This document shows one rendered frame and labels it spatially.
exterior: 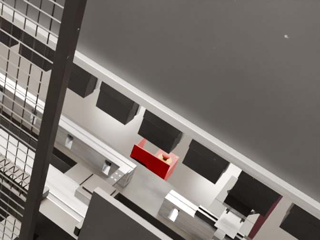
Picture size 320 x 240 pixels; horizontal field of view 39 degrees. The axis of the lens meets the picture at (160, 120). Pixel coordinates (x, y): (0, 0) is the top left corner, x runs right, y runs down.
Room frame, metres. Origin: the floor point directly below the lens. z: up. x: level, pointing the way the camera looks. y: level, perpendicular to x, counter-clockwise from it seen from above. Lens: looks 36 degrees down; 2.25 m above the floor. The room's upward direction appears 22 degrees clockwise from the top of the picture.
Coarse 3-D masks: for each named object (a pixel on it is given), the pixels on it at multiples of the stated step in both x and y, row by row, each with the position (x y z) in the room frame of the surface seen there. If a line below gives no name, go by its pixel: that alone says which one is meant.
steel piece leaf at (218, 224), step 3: (216, 222) 1.22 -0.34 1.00; (219, 222) 1.23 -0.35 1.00; (216, 225) 1.21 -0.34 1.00; (219, 225) 1.21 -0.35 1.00; (222, 225) 1.22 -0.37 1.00; (225, 225) 1.22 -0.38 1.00; (222, 228) 1.20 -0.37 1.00; (225, 228) 1.21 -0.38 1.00; (228, 228) 1.22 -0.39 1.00; (225, 231) 1.19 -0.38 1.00; (228, 231) 1.20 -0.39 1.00; (231, 231) 1.21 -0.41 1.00; (234, 231) 1.21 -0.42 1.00; (228, 234) 1.19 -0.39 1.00; (231, 234) 1.19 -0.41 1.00; (234, 234) 1.20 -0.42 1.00; (231, 237) 1.18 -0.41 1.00
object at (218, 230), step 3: (219, 228) 1.20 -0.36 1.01; (216, 231) 1.17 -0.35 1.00; (219, 231) 1.18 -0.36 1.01; (222, 231) 1.19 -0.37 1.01; (216, 234) 1.16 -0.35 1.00; (219, 234) 1.17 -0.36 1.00; (222, 234) 1.17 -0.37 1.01; (213, 237) 1.14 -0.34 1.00; (216, 237) 1.15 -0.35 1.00; (219, 237) 1.15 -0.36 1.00; (222, 237) 1.16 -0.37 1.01
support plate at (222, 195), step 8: (232, 176) 1.51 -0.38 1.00; (232, 184) 1.46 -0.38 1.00; (224, 192) 1.40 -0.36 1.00; (216, 200) 1.33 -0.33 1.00; (208, 208) 1.28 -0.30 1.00; (216, 208) 1.29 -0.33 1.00; (224, 208) 1.31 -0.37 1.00; (248, 216) 1.32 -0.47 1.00; (256, 216) 1.34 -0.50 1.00; (248, 224) 1.28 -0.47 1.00; (248, 232) 1.24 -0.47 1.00
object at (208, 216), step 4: (200, 208) 1.27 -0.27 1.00; (204, 208) 1.27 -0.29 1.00; (196, 212) 1.25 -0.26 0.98; (200, 212) 1.24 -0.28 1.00; (204, 212) 1.26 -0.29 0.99; (208, 212) 1.26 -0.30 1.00; (200, 216) 1.24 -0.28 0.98; (204, 216) 1.24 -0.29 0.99; (208, 216) 1.24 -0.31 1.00; (212, 216) 1.25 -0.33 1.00; (204, 220) 1.23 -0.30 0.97; (208, 220) 1.23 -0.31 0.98; (212, 220) 1.23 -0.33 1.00; (216, 220) 1.24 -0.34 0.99; (212, 224) 1.22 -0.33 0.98; (216, 228) 1.22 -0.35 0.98; (228, 236) 1.20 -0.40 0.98; (236, 236) 1.19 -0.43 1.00; (240, 236) 1.21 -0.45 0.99
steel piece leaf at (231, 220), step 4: (224, 212) 1.29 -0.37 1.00; (232, 212) 1.30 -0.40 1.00; (220, 216) 1.26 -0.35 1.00; (224, 216) 1.27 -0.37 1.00; (228, 216) 1.27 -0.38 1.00; (232, 216) 1.28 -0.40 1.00; (236, 216) 1.29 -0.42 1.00; (220, 220) 1.24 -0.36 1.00; (224, 220) 1.24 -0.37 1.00; (228, 220) 1.25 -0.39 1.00; (232, 220) 1.26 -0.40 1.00; (236, 220) 1.27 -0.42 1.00; (224, 224) 1.23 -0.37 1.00; (228, 224) 1.23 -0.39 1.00; (232, 224) 1.24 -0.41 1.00; (236, 224) 1.25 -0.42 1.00; (240, 224) 1.26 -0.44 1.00; (232, 228) 1.22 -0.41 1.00; (236, 228) 1.23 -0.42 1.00; (236, 232) 1.21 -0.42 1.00
